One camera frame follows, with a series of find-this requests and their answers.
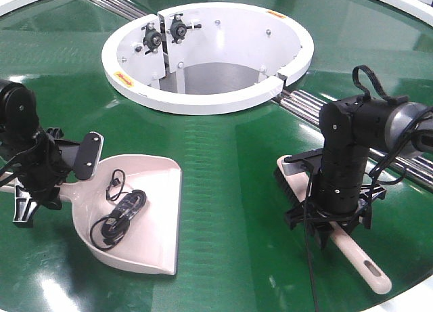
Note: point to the left black bearing mount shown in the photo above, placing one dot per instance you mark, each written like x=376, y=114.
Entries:
x=152, y=38

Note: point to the steel rollers top left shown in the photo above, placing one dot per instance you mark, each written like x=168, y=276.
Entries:
x=123, y=8

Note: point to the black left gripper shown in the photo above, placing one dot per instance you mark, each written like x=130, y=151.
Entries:
x=51, y=163

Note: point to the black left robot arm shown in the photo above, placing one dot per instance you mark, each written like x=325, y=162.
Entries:
x=19, y=129

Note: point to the steel rollers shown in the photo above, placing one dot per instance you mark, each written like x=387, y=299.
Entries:
x=123, y=8
x=307, y=106

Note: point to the white central ring housing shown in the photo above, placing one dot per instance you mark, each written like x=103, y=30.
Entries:
x=275, y=46

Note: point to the pink plastic dustpan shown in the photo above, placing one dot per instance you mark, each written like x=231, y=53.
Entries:
x=150, y=244

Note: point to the black bearing mount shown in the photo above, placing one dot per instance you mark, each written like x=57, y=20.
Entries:
x=152, y=38
x=179, y=29

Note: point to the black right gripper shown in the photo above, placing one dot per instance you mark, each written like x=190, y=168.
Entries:
x=347, y=209

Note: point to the steel rollers right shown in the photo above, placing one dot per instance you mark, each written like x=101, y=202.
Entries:
x=307, y=106

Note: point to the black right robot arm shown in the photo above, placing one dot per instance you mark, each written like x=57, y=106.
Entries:
x=339, y=182

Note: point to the right black bearing mount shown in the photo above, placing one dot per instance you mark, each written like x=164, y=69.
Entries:
x=179, y=29

